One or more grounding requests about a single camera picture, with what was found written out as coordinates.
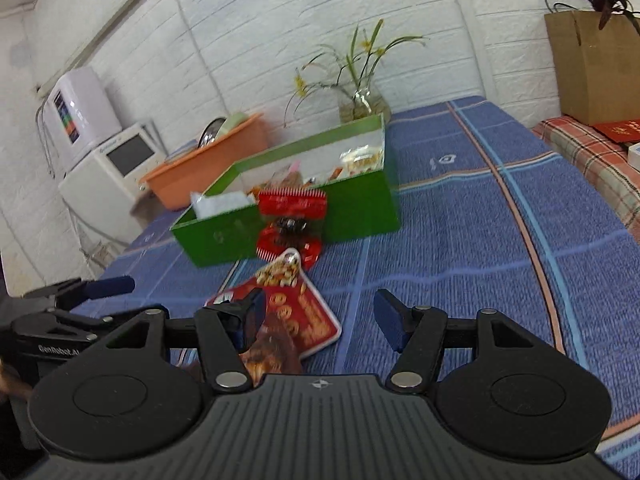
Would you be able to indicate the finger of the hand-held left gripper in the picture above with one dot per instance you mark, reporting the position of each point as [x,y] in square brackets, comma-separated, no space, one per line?
[85,324]
[107,286]

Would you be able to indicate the blue checked tablecloth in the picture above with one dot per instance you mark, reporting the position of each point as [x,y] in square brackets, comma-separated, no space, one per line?
[475,220]

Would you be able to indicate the white power strip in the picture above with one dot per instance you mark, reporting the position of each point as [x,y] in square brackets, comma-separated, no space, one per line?
[635,156]

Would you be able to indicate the orange snack packet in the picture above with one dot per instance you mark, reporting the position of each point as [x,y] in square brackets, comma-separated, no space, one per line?
[336,174]

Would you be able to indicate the glass vase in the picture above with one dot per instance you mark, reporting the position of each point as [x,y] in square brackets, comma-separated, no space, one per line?
[362,107]

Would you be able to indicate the orange plastic basin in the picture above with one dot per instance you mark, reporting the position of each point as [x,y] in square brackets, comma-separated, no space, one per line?
[200,180]

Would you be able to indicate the red serrated plum packet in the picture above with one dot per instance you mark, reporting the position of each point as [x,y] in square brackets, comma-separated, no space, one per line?
[292,205]

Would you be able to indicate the pale green dish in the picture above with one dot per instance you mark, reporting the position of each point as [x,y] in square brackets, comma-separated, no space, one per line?
[231,125]

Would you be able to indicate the clear pink-edged noodle snack packet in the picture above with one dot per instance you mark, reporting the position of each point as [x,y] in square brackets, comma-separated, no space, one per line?
[287,177]

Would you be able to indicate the plaid blanket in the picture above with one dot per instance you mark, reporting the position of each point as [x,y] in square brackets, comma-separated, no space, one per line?
[590,160]

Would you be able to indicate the person's left hand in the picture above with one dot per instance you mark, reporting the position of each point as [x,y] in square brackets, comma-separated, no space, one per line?
[14,382]

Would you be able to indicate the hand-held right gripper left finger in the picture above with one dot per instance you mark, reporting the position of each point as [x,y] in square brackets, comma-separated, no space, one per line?
[256,315]

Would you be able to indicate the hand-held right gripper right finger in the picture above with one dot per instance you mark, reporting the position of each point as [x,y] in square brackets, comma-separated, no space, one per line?
[387,317]

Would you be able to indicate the blue notebook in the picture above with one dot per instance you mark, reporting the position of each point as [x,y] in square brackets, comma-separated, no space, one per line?
[182,150]

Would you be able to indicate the brown meat snack packet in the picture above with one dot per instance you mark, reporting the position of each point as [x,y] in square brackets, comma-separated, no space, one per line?
[272,360]

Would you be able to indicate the yellow flowering plant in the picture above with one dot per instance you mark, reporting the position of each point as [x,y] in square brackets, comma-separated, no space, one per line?
[350,60]

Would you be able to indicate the red peanut snack packet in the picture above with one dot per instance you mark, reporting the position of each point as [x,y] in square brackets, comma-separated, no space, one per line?
[305,310]

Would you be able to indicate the white water purifier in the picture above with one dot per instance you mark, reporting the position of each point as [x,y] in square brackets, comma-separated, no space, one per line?
[82,110]

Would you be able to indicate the white appliance with screen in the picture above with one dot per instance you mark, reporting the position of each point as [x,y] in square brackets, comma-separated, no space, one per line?
[115,170]

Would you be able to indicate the red booklet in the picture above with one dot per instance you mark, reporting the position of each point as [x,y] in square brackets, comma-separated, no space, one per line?
[622,131]

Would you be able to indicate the tall brown cardboard box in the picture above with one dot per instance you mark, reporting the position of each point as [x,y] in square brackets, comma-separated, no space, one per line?
[595,70]

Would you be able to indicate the metal pot lid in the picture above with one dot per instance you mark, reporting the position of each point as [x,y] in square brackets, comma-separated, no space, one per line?
[210,132]

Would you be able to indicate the green cardboard box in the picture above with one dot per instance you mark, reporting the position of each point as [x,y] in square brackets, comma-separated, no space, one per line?
[350,205]

